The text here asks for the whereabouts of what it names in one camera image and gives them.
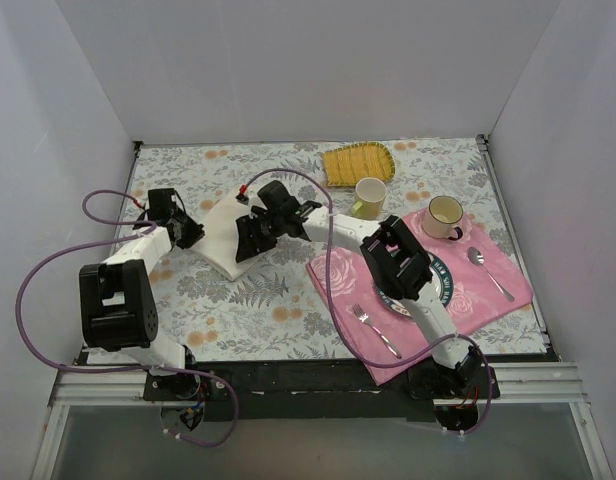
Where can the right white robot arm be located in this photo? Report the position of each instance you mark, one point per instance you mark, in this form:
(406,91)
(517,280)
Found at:
(398,265)

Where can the white cloth napkin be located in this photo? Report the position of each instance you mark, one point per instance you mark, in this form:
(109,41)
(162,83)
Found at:
(220,242)

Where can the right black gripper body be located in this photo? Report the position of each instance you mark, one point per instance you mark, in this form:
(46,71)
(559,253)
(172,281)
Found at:
(255,230)

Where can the floral tablecloth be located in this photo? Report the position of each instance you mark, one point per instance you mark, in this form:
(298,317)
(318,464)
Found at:
(204,175)

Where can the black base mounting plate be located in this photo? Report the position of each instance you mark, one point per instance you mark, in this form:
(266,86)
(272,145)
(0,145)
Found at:
(343,389)

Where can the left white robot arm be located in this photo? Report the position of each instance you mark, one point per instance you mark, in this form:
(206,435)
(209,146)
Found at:
(118,310)

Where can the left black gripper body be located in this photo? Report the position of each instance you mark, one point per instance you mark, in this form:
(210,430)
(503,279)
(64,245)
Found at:
(189,231)

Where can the white plate blue rim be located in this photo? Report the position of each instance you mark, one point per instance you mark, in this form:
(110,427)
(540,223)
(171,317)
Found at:
(441,279)

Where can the yellow woven bamboo tray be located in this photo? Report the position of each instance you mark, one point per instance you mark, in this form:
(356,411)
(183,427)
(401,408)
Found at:
(347,165)

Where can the yellow-green mug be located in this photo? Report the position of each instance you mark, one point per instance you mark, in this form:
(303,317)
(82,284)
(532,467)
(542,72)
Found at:
(370,194)

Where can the cream enamel mug dark rim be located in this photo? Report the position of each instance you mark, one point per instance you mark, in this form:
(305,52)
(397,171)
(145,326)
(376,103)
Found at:
(442,218)

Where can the silver spoon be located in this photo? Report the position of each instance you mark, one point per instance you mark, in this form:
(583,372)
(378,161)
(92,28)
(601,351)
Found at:
(477,259)

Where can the pink rose placemat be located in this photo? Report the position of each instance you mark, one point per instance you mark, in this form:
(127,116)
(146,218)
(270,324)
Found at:
(472,284)

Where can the silver fork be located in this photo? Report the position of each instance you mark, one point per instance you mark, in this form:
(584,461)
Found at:
(365,319)

